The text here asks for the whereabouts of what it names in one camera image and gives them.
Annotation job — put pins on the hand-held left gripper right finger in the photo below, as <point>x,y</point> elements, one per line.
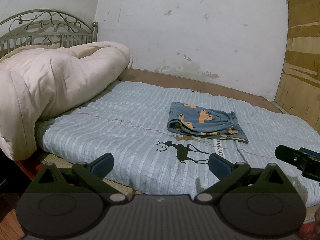
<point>220,166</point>

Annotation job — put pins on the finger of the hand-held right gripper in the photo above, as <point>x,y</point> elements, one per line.
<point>313,167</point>
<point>290,156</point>

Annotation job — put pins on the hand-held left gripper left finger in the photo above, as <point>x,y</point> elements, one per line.
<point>102,165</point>

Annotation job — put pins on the blue pants with orange print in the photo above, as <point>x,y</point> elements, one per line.
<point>207,127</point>

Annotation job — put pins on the beige mattress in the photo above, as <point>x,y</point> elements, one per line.
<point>62,158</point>

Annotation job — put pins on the light blue quilted bed pad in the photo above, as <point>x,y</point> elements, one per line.
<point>125,120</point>

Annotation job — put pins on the white padded comforter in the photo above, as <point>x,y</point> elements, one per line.
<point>50,85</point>

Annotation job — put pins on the metal scrollwork headboard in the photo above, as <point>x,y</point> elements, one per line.
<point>50,27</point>

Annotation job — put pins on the plywood wall panel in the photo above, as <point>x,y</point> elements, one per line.
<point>302,80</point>

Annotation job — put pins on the brown wooden bed frame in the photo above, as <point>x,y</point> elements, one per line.
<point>200,85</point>

